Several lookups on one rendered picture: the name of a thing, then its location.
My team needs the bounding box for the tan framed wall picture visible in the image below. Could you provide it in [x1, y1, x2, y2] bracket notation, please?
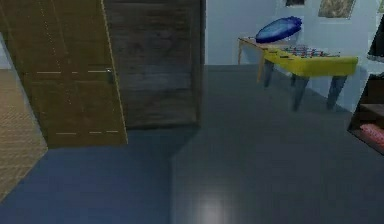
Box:
[317, 0, 357, 20]

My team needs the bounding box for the light wooden table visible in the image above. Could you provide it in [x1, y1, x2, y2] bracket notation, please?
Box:
[237, 36, 292, 83]

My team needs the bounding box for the blue oval cushion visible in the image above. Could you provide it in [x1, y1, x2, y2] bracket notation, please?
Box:
[255, 15, 303, 44]

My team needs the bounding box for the pink patterned cloth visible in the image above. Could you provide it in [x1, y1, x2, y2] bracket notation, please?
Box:
[359, 123, 384, 151]

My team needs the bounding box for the yellow table football game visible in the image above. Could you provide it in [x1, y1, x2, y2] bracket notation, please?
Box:
[262, 44, 360, 113]

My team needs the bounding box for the black lamp shade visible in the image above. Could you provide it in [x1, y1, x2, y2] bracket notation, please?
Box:
[366, 22, 384, 63]

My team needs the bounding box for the brown wooden room door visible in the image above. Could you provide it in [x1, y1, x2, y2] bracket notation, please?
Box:
[0, 0, 129, 150]

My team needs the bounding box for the dark brown wooden shelf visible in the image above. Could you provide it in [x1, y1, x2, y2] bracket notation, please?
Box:
[346, 72, 384, 157]

